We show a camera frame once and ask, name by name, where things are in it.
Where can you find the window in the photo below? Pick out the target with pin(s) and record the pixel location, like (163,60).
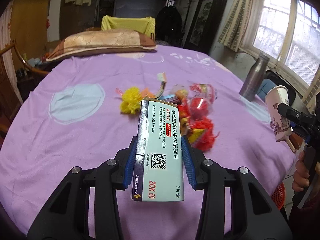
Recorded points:
(288,32)

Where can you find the clear cup red contents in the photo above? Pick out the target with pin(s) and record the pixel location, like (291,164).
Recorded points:
(199,107)

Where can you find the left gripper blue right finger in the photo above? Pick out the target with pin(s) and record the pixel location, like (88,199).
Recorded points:
(188,159)

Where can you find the blue face mask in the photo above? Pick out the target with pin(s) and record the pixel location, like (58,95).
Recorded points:
(171,98)

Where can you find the dark wooden wardrobe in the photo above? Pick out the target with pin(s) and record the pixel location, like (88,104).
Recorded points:
(205,24)

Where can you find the red foam fruit net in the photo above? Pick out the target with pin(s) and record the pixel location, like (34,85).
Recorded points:
(201,134)

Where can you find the red snack packet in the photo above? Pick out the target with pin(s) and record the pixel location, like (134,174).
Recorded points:
(186,127)

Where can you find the yellow foam fruit net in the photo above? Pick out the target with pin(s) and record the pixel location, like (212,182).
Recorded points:
(131,100)

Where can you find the checked window curtain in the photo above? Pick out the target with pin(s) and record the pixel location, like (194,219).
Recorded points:
(237,22)

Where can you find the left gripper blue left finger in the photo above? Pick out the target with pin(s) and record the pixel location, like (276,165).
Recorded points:
(130,157)

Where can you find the pink clear plastic wrapper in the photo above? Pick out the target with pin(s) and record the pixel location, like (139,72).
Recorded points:
(202,90)

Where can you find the white medicine box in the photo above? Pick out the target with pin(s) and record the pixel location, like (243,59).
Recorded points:
(158,167)

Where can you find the purple bed sheet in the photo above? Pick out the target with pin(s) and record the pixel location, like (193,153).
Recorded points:
(72,118)

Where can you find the clear lid yellow ball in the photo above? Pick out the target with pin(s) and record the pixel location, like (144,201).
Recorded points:
(180,91)

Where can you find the person right hand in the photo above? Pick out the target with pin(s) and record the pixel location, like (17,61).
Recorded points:
(301,176)

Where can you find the yellow cloth covered chair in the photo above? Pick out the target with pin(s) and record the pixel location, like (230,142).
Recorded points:
(144,25)

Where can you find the silver metal bottle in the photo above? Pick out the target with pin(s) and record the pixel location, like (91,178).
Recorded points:
(255,77)

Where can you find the white floral paper cup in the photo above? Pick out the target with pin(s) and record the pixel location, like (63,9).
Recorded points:
(280,125)

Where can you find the blue cushioned chair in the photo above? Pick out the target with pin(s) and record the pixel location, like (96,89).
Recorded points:
(272,80)

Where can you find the red plastic trash basket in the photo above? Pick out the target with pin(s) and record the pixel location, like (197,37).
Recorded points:
(279,196)

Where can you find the brown gold pillow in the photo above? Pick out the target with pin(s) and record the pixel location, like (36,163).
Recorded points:
(90,43)

